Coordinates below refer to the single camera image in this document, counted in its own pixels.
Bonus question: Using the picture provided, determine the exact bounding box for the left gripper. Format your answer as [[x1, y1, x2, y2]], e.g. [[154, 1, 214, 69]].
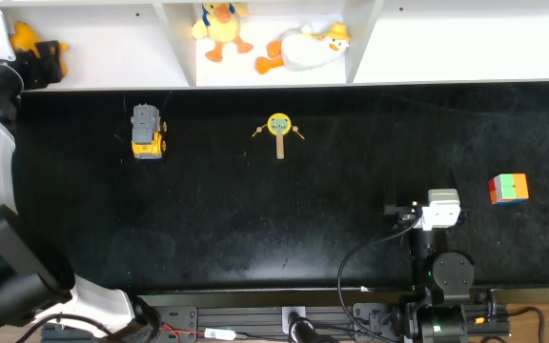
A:
[[14, 40, 65, 91]]

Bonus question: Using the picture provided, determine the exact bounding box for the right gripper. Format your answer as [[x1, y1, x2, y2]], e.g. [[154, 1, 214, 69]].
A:
[[382, 203, 422, 227]]

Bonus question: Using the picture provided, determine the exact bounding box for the yellow rubber duck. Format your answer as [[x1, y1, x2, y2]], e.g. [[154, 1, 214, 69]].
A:
[[9, 21, 70, 78]]

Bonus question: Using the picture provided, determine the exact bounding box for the many-coloured puzzle cube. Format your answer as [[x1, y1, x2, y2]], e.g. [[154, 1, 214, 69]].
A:
[[487, 172, 531, 206]]

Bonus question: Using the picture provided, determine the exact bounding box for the grey and yellow toy truck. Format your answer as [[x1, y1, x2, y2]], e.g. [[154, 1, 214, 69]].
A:
[[130, 103, 169, 161]]

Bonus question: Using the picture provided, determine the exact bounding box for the yellow rattle drum toy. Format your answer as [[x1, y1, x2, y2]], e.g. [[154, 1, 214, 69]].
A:
[[251, 112, 306, 161]]

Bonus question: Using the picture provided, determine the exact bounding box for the white shelf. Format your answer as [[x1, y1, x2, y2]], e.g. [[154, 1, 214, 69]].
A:
[[0, 0, 549, 92]]

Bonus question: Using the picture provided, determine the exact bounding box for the yellow plush duck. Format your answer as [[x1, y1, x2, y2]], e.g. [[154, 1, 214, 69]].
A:
[[192, 2, 255, 64]]

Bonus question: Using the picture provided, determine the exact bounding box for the white plush goose yellow hat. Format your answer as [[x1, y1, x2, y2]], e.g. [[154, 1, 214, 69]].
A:
[[254, 21, 353, 76]]

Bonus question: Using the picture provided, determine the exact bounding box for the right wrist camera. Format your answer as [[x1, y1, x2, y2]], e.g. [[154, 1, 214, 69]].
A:
[[419, 188, 463, 232]]

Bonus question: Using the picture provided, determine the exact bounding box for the black cable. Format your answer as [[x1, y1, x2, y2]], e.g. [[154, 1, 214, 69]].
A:
[[15, 312, 135, 343], [336, 214, 423, 343]]

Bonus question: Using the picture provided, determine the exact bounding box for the mounting rail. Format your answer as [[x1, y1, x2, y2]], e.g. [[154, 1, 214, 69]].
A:
[[135, 287, 548, 343]]

